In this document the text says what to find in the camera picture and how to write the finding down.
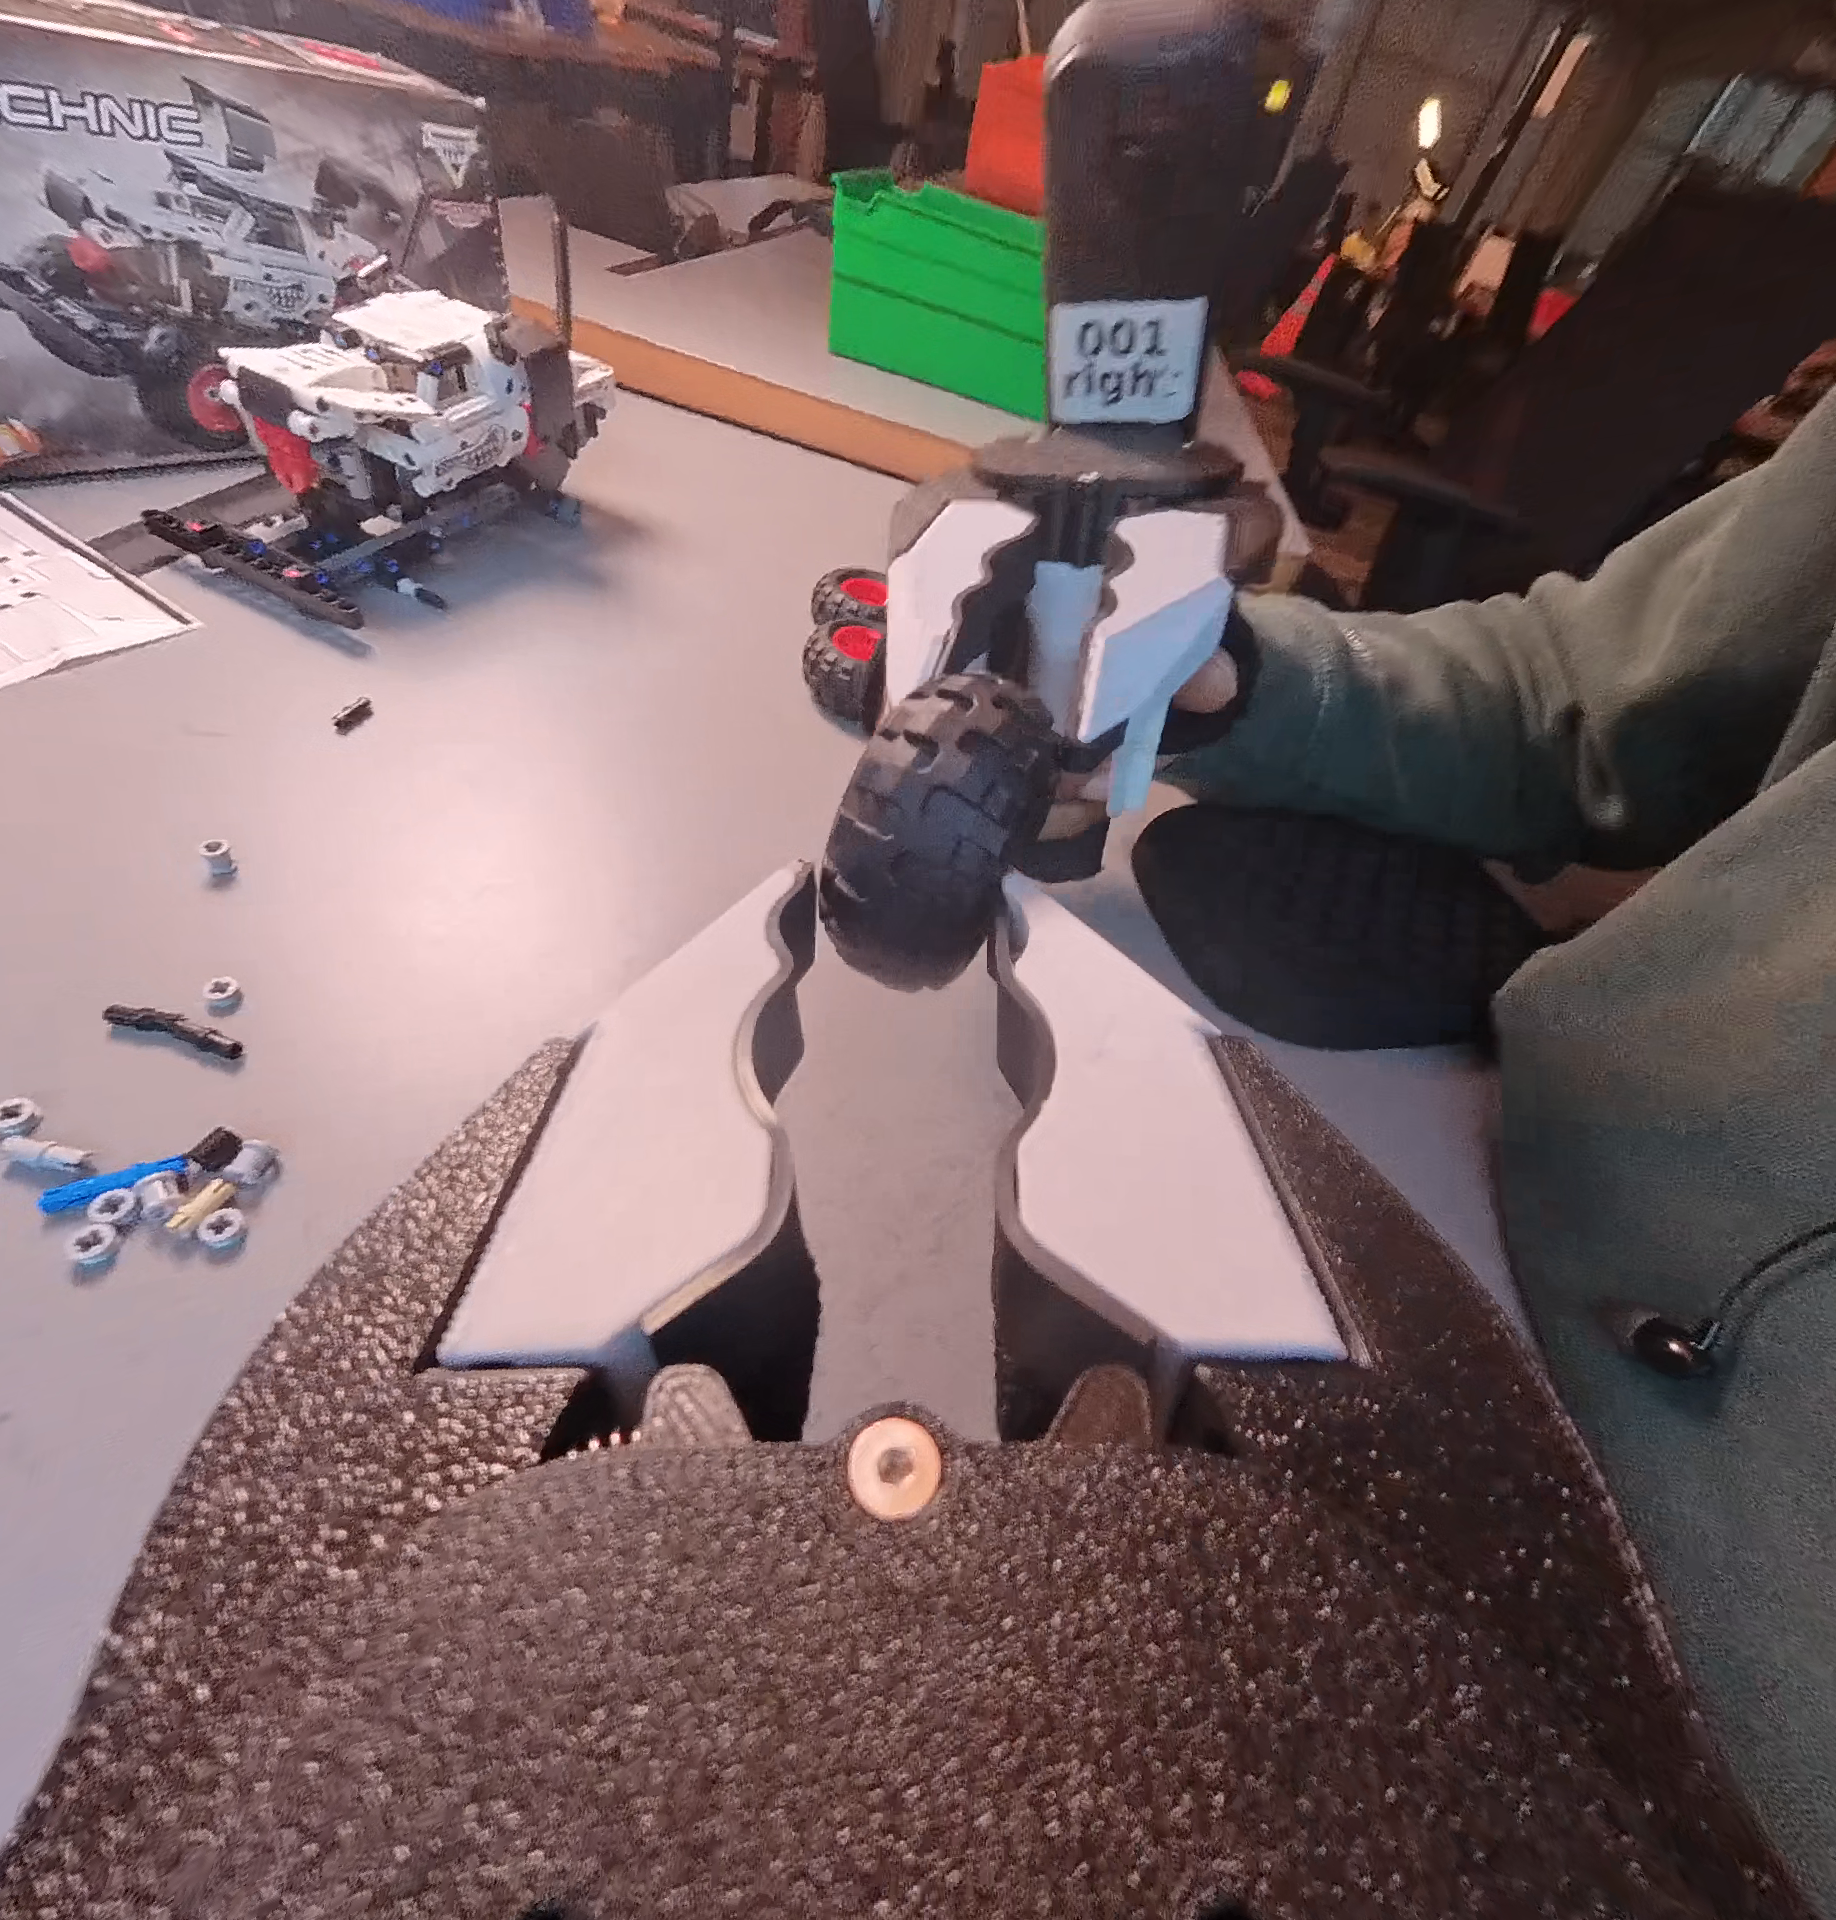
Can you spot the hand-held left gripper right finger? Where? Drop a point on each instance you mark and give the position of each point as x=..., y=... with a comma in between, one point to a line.
x=1175, y=1186

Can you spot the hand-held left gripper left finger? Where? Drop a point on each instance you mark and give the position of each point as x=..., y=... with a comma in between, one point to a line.
x=634, y=1186

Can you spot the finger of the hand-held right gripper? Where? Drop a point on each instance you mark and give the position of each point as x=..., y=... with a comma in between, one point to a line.
x=1144, y=645
x=949, y=585

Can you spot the black lego wheel red hub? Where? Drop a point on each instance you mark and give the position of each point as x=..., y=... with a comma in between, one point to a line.
x=934, y=810
x=850, y=601
x=846, y=681

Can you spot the white lego truck model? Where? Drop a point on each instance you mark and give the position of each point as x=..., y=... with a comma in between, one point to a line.
x=411, y=391

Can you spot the white printed sticker sheet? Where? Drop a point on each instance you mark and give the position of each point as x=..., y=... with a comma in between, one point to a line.
x=51, y=601

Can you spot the person's right forearm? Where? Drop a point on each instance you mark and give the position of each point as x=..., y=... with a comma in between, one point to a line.
x=1520, y=690

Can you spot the small tan lego piece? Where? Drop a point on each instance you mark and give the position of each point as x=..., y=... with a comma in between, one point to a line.
x=215, y=1201

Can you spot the small blue lego piece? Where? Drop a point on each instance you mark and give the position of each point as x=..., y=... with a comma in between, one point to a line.
x=115, y=1186

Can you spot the small grey lego piece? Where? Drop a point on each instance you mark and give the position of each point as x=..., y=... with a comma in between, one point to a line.
x=95, y=1245

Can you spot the small white lego piece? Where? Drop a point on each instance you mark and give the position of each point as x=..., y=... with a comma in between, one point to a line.
x=36, y=1140

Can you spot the lego set box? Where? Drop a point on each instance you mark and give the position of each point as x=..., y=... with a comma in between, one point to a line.
x=141, y=210

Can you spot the red plastic bin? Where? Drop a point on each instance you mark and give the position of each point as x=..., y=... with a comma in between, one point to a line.
x=1003, y=135

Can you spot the green plastic bin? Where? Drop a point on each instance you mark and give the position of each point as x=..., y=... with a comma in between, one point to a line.
x=934, y=301

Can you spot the black quilted chair armrest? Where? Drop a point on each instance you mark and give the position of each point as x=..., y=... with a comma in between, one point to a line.
x=1339, y=930

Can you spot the black office chair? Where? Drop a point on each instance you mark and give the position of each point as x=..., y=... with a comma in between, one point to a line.
x=1640, y=331

